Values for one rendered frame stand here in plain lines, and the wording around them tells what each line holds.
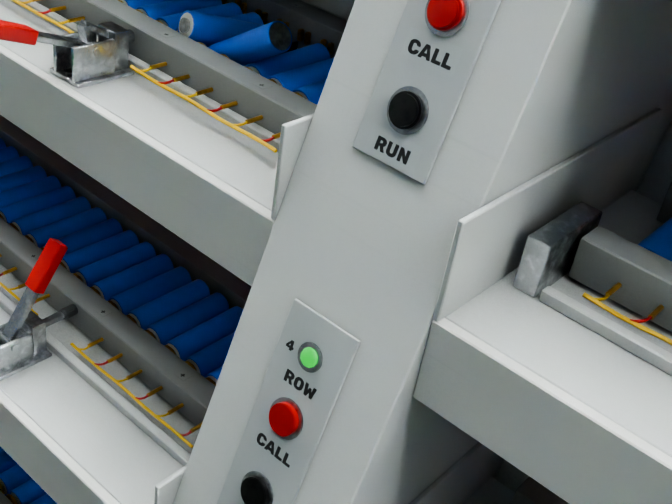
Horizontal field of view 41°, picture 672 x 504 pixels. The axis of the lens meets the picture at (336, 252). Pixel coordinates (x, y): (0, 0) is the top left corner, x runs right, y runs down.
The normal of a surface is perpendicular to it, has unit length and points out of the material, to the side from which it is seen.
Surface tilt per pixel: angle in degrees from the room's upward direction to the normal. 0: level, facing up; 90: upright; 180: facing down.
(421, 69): 90
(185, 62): 109
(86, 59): 90
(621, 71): 90
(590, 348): 19
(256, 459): 90
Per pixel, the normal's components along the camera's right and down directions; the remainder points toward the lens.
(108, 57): 0.74, 0.46
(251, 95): -0.66, 0.33
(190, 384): 0.14, -0.82
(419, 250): -0.57, 0.06
